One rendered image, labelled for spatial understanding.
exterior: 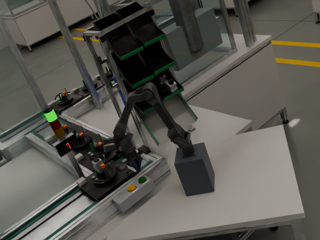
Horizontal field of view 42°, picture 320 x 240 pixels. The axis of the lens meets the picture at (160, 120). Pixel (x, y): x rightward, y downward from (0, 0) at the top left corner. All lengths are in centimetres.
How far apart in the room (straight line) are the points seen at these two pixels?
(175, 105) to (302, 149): 155
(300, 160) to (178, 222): 178
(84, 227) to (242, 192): 77
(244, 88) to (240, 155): 135
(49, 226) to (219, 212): 87
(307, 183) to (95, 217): 177
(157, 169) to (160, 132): 22
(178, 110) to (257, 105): 137
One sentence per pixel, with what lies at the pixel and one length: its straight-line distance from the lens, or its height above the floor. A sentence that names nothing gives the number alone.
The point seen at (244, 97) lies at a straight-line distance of 350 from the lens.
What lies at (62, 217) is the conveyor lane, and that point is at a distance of 224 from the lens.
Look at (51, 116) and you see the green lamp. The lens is 214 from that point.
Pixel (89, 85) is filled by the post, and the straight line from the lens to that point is 329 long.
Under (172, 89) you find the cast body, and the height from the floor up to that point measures 122.
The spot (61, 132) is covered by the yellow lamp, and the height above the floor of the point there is 129.
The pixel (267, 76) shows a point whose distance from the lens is 368.
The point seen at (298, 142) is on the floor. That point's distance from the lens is 374.
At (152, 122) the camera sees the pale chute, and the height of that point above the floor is 109.
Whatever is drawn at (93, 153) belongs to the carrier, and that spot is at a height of 99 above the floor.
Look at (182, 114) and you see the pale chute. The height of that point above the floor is 104.
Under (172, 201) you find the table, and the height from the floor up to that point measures 86.
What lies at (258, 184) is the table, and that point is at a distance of 201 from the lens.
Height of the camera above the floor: 212
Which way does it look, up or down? 26 degrees down
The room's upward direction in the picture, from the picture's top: 21 degrees counter-clockwise
